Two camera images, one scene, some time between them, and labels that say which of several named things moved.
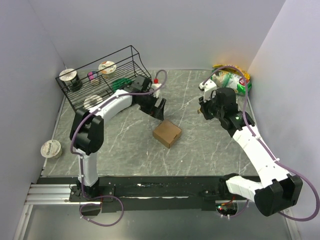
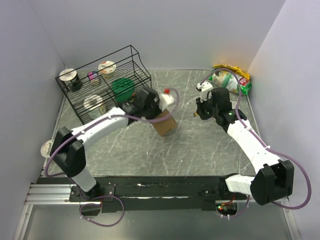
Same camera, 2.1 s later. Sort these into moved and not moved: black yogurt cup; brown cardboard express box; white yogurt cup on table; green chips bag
Moved: brown cardboard express box
Not moved: black yogurt cup; white yogurt cup on table; green chips bag
